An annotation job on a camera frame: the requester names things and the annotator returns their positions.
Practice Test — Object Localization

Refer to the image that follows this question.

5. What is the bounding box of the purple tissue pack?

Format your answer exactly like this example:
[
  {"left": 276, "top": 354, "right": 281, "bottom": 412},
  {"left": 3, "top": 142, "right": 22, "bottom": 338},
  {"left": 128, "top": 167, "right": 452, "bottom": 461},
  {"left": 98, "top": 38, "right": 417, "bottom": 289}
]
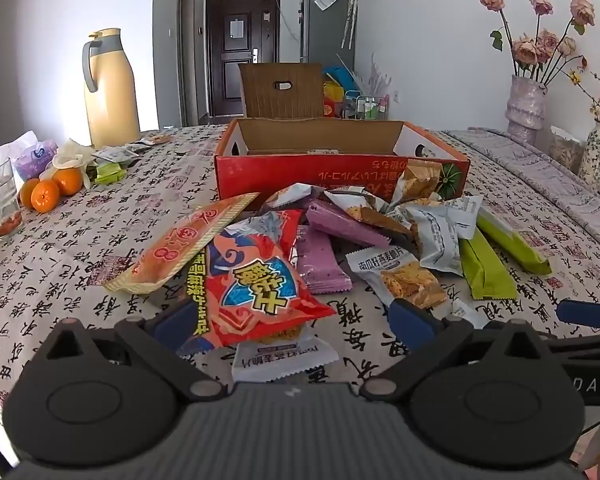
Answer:
[{"left": 12, "top": 140, "right": 58, "bottom": 181}]

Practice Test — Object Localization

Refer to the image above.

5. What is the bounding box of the white patterned vase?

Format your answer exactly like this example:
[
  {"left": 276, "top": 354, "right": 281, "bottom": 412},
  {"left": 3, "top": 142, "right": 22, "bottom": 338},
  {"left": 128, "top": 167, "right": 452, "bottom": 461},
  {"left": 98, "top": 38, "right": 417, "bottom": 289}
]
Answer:
[{"left": 577, "top": 125, "right": 600, "bottom": 191}]

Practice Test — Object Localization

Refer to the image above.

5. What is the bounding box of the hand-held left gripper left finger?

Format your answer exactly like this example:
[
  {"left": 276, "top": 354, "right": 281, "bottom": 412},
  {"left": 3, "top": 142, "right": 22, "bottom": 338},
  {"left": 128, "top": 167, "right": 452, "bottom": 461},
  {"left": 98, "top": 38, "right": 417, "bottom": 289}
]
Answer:
[{"left": 30, "top": 299, "right": 228, "bottom": 402}]

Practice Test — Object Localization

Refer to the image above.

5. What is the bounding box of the wire rack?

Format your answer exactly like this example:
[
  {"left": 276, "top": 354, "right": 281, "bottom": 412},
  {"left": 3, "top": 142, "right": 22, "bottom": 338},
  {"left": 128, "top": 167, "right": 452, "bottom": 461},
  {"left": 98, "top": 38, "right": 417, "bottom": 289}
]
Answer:
[{"left": 345, "top": 92, "right": 388, "bottom": 121}]

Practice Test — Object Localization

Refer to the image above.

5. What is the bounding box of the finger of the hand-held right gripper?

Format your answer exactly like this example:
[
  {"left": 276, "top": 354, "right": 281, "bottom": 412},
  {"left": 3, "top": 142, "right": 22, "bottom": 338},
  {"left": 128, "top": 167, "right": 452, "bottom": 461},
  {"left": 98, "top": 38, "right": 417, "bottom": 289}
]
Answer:
[{"left": 555, "top": 298, "right": 600, "bottom": 333}]

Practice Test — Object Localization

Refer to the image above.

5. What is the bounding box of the pale yellow peel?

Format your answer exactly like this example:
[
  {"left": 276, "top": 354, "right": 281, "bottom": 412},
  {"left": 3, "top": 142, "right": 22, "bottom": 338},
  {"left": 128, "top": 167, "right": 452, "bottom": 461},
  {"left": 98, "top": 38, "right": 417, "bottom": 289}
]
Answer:
[{"left": 52, "top": 139, "right": 98, "bottom": 188}]

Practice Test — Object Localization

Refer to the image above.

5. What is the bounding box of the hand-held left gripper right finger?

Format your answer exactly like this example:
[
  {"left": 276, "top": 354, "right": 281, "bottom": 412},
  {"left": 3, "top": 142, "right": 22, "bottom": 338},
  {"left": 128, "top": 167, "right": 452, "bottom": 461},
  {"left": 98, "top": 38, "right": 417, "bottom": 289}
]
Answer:
[{"left": 361, "top": 298, "right": 563, "bottom": 402}]

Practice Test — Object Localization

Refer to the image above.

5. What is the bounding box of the wooden chair back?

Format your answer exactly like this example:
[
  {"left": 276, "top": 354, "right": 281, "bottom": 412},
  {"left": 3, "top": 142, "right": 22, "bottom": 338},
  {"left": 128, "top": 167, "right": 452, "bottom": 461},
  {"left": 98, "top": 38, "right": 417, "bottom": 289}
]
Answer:
[{"left": 238, "top": 62, "right": 326, "bottom": 120}]

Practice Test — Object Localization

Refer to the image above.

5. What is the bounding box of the white feather decoration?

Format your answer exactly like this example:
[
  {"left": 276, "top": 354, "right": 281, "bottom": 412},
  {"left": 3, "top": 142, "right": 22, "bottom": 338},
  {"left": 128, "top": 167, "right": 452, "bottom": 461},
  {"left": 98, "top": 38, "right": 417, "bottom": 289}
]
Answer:
[{"left": 355, "top": 55, "right": 396, "bottom": 96}]

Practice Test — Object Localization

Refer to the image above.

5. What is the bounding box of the blue plastic item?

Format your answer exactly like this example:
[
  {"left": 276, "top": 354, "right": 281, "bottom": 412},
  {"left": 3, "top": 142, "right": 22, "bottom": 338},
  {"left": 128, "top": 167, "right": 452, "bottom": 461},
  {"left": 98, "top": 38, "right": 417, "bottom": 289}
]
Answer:
[{"left": 325, "top": 65, "right": 356, "bottom": 91}]

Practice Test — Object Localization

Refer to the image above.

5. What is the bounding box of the grey floral cloth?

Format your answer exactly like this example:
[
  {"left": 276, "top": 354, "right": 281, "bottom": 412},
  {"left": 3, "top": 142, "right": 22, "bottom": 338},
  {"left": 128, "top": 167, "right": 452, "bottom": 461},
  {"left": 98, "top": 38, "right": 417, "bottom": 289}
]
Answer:
[{"left": 442, "top": 127, "right": 600, "bottom": 271}]

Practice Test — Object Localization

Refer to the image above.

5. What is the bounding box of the orange mandarin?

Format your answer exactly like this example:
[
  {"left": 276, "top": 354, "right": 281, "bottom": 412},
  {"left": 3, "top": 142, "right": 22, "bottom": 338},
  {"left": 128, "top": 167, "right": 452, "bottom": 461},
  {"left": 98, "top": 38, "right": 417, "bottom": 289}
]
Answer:
[
  {"left": 31, "top": 180, "right": 61, "bottom": 212},
  {"left": 54, "top": 167, "right": 83, "bottom": 196},
  {"left": 19, "top": 178, "right": 43, "bottom": 209}
]

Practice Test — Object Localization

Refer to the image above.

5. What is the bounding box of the long orange snack packet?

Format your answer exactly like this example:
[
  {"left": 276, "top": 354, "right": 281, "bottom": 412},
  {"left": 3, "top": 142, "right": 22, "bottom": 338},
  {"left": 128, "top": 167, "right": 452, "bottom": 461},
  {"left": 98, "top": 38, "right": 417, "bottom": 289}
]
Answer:
[{"left": 102, "top": 192, "right": 261, "bottom": 295}]

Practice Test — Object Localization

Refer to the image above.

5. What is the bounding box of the dried pink rose bouquet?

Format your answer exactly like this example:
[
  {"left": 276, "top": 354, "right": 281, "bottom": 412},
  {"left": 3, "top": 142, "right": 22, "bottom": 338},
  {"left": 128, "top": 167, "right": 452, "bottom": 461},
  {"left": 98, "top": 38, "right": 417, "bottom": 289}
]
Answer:
[{"left": 477, "top": 0, "right": 596, "bottom": 83}]

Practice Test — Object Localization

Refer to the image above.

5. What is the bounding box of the grey white snack packet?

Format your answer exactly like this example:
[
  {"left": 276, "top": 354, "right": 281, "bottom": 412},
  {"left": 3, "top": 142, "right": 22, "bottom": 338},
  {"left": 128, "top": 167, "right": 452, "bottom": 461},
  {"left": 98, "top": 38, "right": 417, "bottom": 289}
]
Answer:
[{"left": 410, "top": 205, "right": 463, "bottom": 277}]

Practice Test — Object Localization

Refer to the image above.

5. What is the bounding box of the pile of white crisp packets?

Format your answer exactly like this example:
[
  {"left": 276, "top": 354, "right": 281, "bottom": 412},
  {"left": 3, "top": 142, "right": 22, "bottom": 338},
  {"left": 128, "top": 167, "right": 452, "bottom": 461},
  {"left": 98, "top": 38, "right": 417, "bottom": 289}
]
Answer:
[{"left": 260, "top": 160, "right": 485, "bottom": 243}]

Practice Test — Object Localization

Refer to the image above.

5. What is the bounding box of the pink ribbed vase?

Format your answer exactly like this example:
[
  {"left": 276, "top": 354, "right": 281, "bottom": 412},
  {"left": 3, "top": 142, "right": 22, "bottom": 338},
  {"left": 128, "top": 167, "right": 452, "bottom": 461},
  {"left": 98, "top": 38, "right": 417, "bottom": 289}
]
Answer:
[{"left": 505, "top": 75, "right": 548, "bottom": 146}]

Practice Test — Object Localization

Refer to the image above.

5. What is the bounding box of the dark wooden door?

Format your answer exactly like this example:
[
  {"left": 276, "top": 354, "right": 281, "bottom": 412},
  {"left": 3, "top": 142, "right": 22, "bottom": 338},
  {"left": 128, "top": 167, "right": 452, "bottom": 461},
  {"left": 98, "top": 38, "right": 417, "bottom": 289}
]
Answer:
[{"left": 205, "top": 0, "right": 281, "bottom": 121}]

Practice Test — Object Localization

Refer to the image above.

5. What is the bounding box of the red cardboard box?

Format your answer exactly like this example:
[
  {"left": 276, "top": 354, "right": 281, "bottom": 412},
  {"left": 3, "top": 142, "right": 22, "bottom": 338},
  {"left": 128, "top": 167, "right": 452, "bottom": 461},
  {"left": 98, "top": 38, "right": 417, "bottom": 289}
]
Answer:
[{"left": 214, "top": 118, "right": 471, "bottom": 211}]

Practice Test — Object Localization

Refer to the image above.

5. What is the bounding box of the folded umbrella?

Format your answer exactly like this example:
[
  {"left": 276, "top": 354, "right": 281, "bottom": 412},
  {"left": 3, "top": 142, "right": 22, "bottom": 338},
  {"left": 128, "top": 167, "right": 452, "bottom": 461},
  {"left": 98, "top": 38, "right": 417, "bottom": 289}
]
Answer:
[{"left": 340, "top": 0, "right": 358, "bottom": 51}]

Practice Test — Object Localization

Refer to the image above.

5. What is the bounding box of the small green packet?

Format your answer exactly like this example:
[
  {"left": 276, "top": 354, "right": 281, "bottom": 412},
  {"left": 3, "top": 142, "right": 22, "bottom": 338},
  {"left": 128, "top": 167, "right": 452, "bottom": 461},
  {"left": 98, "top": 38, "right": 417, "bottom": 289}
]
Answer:
[{"left": 95, "top": 162, "right": 128, "bottom": 185}]

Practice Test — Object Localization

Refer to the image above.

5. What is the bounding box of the red chip bag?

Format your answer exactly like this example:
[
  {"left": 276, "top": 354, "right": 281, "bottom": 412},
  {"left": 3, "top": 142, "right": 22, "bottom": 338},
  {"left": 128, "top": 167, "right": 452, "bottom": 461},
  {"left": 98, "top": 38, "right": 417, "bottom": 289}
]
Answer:
[{"left": 177, "top": 209, "right": 337, "bottom": 356}]

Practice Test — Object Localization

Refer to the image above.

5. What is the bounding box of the white tissue paper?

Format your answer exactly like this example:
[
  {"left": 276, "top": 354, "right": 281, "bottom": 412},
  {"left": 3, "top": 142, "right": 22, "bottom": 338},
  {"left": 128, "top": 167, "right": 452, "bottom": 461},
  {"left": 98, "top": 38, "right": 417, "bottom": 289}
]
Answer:
[{"left": 0, "top": 131, "right": 38, "bottom": 161}]

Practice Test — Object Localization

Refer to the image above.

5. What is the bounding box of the pink snack packet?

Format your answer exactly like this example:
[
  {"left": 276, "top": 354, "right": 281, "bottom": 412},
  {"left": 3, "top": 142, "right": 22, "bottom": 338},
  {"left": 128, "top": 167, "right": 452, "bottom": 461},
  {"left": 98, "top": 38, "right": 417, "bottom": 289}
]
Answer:
[
  {"left": 290, "top": 225, "right": 353, "bottom": 295},
  {"left": 305, "top": 199, "right": 391, "bottom": 248}
]

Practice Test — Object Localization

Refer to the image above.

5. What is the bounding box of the small white packet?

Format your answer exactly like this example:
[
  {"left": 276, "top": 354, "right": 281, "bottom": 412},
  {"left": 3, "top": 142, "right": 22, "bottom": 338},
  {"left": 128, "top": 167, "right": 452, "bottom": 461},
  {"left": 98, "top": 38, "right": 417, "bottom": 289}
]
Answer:
[{"left": 94, "top": 146, "right": 141, "bottom": 163}]

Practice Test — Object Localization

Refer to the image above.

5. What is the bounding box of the grey refrigerator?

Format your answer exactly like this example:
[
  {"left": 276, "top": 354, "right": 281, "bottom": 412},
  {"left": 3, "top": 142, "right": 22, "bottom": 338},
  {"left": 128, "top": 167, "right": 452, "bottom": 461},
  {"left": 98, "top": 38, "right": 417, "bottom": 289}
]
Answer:
[{"left": 300, "top": 0, "right": 358, "bottom": 66}]

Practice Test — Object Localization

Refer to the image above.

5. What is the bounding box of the yellow thermos jug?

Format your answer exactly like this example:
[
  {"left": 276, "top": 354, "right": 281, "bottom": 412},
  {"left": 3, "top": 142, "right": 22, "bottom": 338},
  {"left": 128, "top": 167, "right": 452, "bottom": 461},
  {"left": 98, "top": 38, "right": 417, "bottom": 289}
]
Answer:
[{"left": 82, "top": 28, "right": 141, "bottom": 150}]

